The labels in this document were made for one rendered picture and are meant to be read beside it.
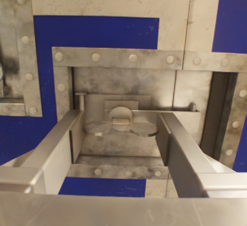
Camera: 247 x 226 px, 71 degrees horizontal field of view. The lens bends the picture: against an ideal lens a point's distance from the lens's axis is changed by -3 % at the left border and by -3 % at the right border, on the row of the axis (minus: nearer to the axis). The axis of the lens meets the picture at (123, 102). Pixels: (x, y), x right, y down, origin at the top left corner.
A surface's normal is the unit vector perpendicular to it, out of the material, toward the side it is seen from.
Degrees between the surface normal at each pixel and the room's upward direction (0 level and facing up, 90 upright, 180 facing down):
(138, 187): 90
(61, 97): 90
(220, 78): 90
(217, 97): 90
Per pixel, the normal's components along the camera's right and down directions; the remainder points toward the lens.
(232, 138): 0.00, 0.29
